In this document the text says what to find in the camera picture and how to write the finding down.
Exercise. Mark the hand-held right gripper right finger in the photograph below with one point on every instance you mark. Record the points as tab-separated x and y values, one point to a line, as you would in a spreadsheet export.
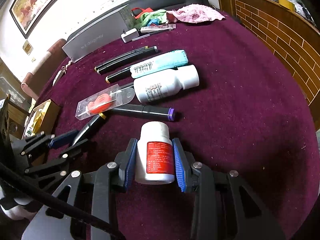
180	167

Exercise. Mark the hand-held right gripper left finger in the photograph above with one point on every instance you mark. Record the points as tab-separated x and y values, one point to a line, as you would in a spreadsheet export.
128	165

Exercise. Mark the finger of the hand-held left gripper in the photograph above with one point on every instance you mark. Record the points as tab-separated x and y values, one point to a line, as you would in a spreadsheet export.
63	139
75	150

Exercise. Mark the white bottle red label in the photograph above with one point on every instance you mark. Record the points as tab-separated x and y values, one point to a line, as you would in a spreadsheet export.
155	152

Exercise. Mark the cardboard box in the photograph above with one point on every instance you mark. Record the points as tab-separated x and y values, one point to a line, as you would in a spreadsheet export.
51	112

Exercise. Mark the black marker yellow band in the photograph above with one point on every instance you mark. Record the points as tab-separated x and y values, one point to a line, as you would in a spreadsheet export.
90	127

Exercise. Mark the clear package red item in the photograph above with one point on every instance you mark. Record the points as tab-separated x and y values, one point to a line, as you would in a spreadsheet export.
100	102

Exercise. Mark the black marker purple cap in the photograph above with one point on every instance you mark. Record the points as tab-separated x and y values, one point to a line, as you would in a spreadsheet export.
145	111

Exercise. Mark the brown chair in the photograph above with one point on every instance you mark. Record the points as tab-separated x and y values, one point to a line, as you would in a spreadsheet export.
42	65

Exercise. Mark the black marker yellow caps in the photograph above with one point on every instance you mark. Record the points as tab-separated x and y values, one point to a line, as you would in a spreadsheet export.
117	75

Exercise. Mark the large white bottle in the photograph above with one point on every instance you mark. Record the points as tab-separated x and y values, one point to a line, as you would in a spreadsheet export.
165	85

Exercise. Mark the black marker yellow-green caps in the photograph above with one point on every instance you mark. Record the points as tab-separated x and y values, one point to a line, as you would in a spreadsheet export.
117	57

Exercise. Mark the black marker grey caps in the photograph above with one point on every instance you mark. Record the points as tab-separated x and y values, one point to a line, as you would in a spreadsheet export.
130	56

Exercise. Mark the teal and white tube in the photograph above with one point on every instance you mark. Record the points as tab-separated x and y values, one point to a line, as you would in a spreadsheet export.
162	61

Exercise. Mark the silver grey box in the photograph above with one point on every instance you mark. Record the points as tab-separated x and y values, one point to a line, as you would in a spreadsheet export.
97	35

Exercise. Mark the white charger plug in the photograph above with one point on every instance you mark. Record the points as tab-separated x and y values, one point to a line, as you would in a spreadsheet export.
130	35

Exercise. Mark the framed horse painting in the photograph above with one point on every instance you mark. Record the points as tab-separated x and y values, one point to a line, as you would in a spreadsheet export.
37	5

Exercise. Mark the toothbrush in clear pack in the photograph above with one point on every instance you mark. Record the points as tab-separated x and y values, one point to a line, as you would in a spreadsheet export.
157	28

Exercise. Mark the blue cloth piece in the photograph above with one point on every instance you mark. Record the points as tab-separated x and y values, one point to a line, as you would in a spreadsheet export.
153	22

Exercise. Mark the red bag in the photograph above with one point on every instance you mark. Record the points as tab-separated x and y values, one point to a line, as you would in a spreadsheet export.
140	11

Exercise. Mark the green cloth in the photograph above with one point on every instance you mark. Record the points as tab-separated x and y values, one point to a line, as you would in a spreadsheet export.
152	17

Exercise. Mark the pink towel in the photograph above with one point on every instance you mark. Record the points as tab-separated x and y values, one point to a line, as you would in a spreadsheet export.
195	13

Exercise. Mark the wooden brick-pattern counter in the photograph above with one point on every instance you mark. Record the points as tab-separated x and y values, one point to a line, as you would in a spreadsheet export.
275	35

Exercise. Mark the yellow box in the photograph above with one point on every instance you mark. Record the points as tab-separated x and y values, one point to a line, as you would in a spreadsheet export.
286	3

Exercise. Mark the gold wall plate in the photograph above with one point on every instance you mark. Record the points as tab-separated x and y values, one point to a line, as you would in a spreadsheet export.
27	47

